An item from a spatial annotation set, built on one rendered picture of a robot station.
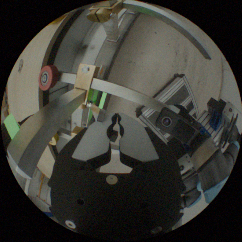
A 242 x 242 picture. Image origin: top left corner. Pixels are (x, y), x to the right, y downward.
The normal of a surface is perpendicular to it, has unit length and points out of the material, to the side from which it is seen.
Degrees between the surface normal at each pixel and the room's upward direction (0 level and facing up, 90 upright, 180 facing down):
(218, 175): 90
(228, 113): 90
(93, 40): 0
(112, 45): 0
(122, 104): 0
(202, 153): 90
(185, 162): 90
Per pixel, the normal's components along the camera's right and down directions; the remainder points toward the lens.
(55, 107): 0.35, -0.80
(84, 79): 0.02, 0.52
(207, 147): -0.62, -0.66
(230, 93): -0.97, -0.19
